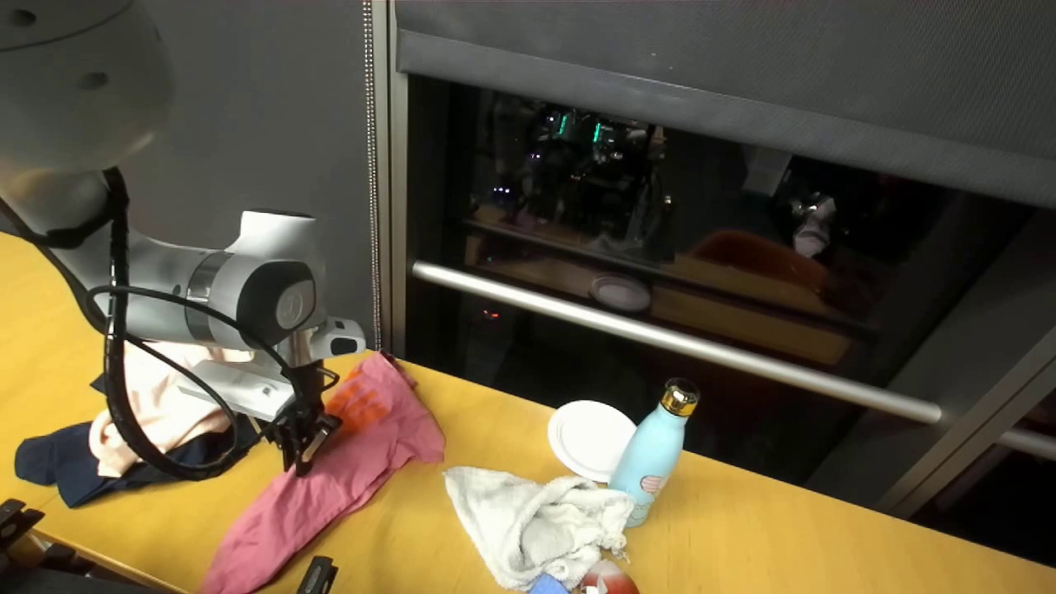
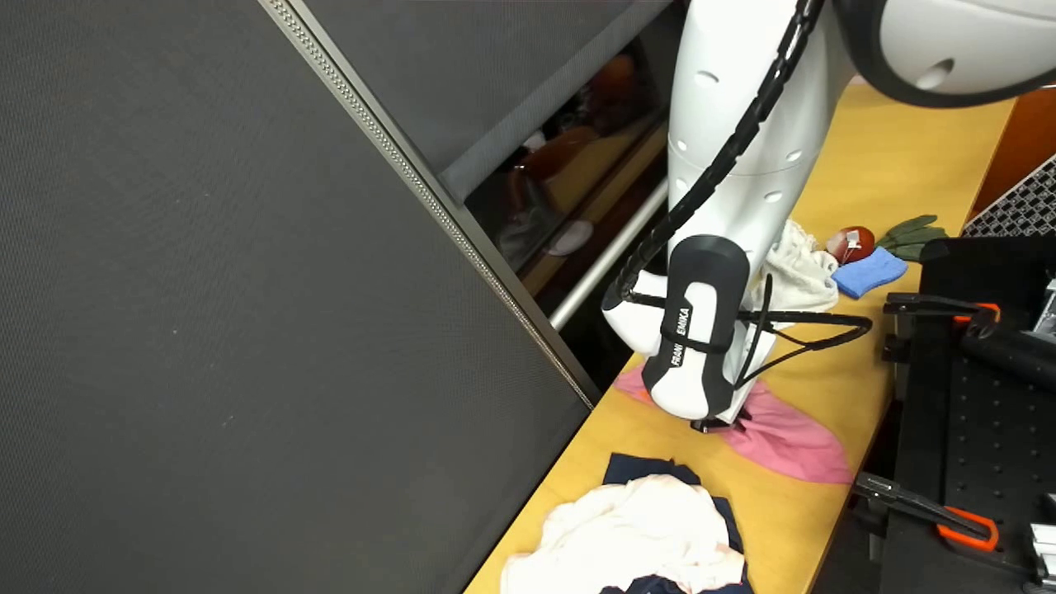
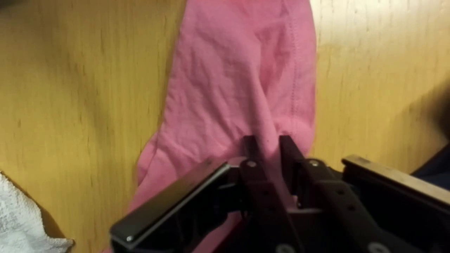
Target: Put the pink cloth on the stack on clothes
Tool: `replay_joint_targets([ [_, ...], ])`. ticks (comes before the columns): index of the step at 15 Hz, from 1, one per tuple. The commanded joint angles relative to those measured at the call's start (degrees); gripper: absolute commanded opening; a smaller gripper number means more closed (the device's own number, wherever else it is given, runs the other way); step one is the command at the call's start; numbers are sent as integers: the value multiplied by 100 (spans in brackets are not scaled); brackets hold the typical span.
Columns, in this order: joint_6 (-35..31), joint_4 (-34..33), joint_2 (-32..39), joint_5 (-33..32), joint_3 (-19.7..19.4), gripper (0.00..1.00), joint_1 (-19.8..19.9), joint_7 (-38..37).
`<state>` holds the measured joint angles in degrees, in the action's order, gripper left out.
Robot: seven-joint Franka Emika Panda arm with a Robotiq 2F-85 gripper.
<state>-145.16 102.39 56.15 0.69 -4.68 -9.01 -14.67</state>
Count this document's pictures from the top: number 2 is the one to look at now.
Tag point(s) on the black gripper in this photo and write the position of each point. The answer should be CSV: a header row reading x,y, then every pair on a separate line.
x,y
724,421

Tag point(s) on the pink cloth orange print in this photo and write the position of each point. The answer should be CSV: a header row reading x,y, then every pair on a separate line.
x,y
793,441

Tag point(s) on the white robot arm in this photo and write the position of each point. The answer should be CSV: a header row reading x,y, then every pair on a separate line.
x,y
726,134

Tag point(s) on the navy blue cloth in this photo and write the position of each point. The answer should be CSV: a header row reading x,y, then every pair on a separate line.
x,y
630,465

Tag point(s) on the white patterned cloth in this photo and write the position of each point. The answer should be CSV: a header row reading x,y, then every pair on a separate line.
x,y
808,274

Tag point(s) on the metal handrail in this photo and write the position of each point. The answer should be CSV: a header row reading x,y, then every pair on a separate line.
x,y
604,269

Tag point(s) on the red apple with tag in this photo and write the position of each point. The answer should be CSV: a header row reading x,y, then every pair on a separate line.
x,y
856,243

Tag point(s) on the green glove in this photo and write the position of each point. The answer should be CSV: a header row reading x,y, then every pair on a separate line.
x,y
913,234

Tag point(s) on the black cylindrical bar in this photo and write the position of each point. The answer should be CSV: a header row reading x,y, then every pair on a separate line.
x,y
1011,350

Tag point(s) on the checkered calibration board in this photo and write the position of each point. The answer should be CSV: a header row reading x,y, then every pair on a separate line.
x,y
1024,208

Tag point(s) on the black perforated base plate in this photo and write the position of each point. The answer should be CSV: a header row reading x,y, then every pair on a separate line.
x,y
992,441

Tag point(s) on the metal window frame post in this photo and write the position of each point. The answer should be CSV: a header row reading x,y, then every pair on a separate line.
x,y
440,202

